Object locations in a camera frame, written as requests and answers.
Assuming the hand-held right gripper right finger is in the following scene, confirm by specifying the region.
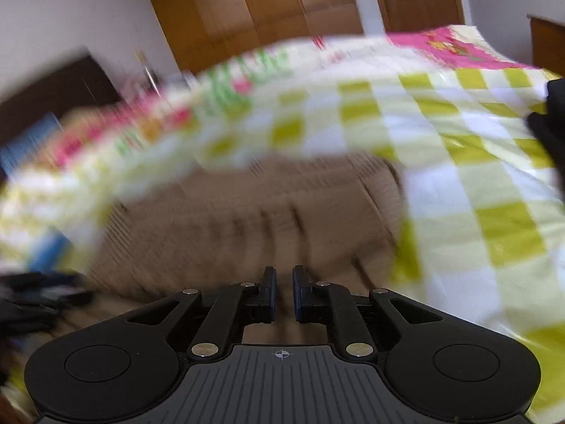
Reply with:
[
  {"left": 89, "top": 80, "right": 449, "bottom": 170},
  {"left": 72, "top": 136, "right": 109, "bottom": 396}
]
[{"left": 292, "top": 266, "right": 444, "bottom": 360}]

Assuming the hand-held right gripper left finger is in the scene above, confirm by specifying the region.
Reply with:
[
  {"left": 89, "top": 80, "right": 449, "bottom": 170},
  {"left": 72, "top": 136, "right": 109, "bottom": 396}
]
[{"left": 126, "top": 266, "right": 278, "bottom": 360}]

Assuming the brown striped ribbed sweater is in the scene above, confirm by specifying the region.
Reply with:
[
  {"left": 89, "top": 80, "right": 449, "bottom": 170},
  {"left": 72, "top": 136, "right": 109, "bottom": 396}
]
[{"left": 86, "top": 152, "right": 409, "bottom": 345}]

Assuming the blue knit garment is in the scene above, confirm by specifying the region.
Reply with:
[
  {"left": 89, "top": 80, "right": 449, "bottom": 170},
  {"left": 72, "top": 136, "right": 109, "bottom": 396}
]
[{"left": 33, "top": 234, "right": 73, "bottom": 275}]

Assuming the blue pillow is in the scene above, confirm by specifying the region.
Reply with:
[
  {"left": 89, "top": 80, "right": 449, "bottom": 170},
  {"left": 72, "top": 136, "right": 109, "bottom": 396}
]
[{"left": 0, "top": 112, "right": 63, "bottom": 173}]

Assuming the dark wooden headboard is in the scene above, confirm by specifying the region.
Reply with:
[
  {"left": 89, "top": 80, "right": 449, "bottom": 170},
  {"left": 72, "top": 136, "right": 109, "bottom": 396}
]
[{"left": 0, "top": 55, "right": 122, "bottom": 164}]

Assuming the checked cartoon-print bedsheet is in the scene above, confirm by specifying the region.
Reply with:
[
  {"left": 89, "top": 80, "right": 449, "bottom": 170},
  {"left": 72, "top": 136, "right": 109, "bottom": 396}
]
[{"left": 0, "top": 24, "right": 565, "bottom": 424}]

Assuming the metal bottle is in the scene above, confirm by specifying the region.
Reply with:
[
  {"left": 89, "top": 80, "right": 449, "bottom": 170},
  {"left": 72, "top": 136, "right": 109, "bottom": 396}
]
[{"left": 135, "top": 48, "right": 160, "bottom": 93}]

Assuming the wooden wardrobe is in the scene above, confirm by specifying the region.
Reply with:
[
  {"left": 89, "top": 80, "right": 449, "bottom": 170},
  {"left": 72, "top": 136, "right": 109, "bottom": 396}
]
[{"left": 138, "top": 0, "right": 365, "bottom": 73}]

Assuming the black garment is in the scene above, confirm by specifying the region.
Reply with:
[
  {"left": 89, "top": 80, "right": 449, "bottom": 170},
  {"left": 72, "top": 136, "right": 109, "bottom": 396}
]
[{"left": 527, "top": 77, "right": 565, "bottom": 169}]

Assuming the wooden cabinet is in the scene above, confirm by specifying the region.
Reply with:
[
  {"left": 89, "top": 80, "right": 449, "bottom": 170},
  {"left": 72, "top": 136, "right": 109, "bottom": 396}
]
[{"left": 527, "top": 14, "right": 565, "bottom": 76}]

